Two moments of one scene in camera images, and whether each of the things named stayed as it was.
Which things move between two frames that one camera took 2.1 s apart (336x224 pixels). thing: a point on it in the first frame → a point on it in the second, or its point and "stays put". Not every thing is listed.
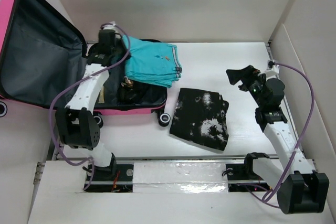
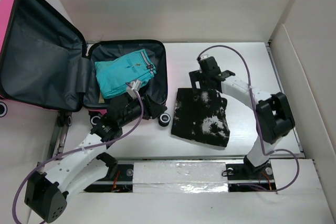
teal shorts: x=152 y=63 → x=113 y=73
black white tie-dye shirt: x=200 y=116 stays put
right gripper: x=248 y=74 → x=196 y=76
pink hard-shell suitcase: x=42 y=60 stays put
